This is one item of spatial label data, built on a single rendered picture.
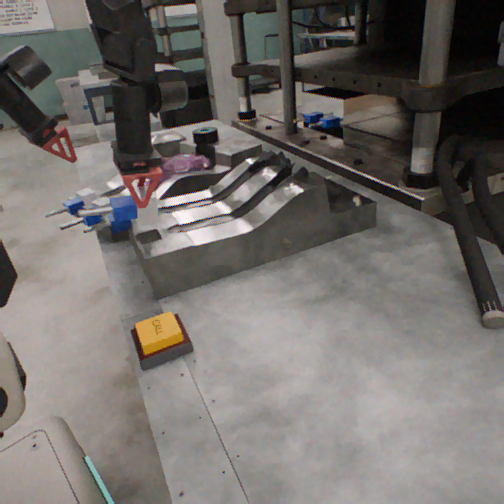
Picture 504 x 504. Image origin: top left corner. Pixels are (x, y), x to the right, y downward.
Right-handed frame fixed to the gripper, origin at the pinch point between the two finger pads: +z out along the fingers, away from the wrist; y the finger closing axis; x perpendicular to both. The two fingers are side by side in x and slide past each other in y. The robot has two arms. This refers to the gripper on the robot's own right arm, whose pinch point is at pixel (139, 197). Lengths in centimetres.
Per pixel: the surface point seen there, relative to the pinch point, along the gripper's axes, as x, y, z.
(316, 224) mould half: -33.5, -9.4, 6.3
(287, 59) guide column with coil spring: -75, 80, -10
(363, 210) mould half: -45.2, -9.4, 4.8
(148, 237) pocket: -1.5, 1.7, 9.8
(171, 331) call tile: 1.3, -24.2, 10.8
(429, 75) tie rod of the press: -70, 6, -19
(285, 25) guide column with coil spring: -73, 81, -22
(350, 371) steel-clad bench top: -18.9, -41.5, 9.5
